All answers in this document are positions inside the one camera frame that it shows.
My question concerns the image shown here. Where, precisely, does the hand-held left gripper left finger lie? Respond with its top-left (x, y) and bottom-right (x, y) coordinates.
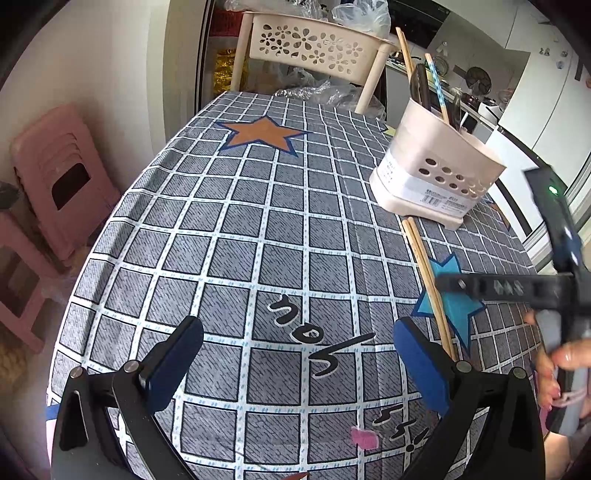
top-left (58, 315), bottom-right (206, 480)

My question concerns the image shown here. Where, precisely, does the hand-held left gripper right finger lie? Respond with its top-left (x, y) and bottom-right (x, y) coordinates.
top-left (393, 316), bottom-right (546, 480)

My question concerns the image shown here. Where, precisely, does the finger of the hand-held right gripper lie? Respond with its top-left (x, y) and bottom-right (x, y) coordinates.
top-left (436, 272), bottom-right (537, 304)

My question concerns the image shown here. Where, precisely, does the plain wooden chopstick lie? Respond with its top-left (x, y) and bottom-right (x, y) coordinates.
top-left (403, 219), bottom-right (455, 361)
top-left (396, 27), bottom-right (415, 78)
top-left (409, 218), bottom-right (461, 360)

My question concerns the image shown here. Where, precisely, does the pale pink utensil holder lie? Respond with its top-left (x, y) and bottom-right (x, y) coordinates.
top-left (368, 98), bottom-right (507, 229)

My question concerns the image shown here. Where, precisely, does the blue striped wooden chopstick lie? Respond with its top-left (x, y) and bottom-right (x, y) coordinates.
top-left (425, 53), bottom-right (451, 124)

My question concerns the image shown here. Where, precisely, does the person's right hand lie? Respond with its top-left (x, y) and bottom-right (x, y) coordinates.
top-left (524, 310), bottom-right (591, 412)

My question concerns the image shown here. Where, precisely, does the grey checked tablecloth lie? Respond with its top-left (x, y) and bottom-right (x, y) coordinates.
top-left (46, 90), bottom-right (550, 480)

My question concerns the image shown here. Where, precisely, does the pink plastic stool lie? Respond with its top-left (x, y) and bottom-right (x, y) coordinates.
top-left (10, 104), bottom-right (122, 268)
top-left (0, 210), bottom-right (70, 354)

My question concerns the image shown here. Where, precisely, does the white refrigerator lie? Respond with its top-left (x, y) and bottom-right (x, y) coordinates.
top-left (485, 44), bottom-right (591, 268)

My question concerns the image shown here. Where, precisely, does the crumpled clear plastic bag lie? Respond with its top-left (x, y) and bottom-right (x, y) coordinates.
top-left (272, 65), bottom-right (386, 116)

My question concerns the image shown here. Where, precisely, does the black range hood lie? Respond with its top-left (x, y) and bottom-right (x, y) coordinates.
top-left (390, 0), bottom-right (451, 47)

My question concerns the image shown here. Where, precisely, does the cream flower-cut basket rack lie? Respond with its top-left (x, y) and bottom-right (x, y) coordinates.
top-left (229, 11), bottom-right (402, 114)

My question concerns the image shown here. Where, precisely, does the gold foil package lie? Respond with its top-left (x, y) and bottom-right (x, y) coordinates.
top-left (213, 46), bottom-right (238, 88)

